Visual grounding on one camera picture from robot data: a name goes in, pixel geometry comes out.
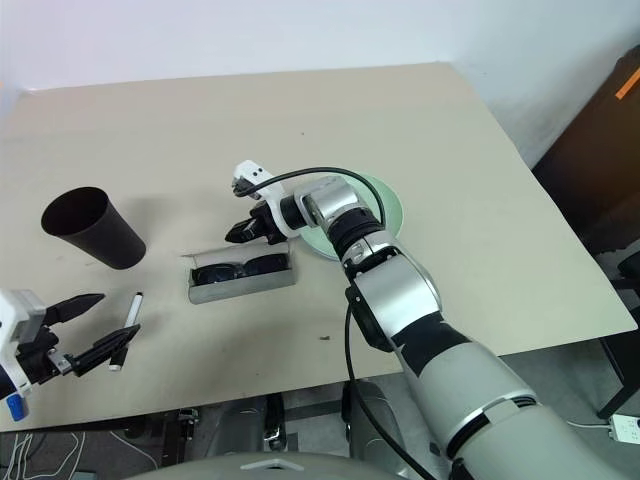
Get grey open glasses case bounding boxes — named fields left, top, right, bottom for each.
left=180, top=243, right=298, bottom=306

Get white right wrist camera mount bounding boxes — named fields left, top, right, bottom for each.
left=230, top=159, right=302, bottom=237

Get black plastic cup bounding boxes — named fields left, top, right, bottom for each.
left=40, top=185, right=148, bottom=272

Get light green plate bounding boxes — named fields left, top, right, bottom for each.
left=298, top=169, right=405, bottom=263

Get dark cabinet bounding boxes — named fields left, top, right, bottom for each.
left=531, top=43, right=640, bottom=262

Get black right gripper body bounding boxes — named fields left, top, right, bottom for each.
left=248, top=201, right=290, bottom=247

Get black metal stand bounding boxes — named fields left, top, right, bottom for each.
left=596, top=248, right=640, bottom=422

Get orange tape strip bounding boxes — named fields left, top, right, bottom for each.
left=616, top=68, right=640, bottom=102

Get dark rounded shape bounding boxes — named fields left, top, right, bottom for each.
left=217, top=393, right=281, bottom=454
left=348, top=378, right=434, bottom=464

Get white power strip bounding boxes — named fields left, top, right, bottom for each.
left=606, top=411, right=640, bottom=444

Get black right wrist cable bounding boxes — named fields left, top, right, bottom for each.
left=233, top=166, right=432, bottom=480

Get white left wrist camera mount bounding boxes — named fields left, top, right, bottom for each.
left=0, top=288, right=49, bottom=399

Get metal table clamp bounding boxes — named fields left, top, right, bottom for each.
left=174, top=406, right=202, bottom=442

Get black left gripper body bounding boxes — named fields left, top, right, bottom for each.
left=16, top=324, right=80, bottom=387

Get white marker with black cap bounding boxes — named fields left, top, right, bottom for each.
left=108, top=290, right=147, bottom=373

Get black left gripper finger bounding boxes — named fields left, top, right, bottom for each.
left=73, top=323, right=143, bottom=376
left=46, top=292, right=107, bottom=327

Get black sunglasses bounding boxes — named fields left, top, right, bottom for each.
left=191, top=253, right=291, bottom=286

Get grey robot torso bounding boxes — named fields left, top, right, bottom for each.
left=122, top=451, right=454, bottom=480

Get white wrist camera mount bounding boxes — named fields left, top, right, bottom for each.
left=230, top=159, right=302, bottom=237
left=0, top=288, right=49, bottom=399

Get white floor cables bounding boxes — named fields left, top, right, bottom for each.
left=8, top=428, right=90, bottom=480

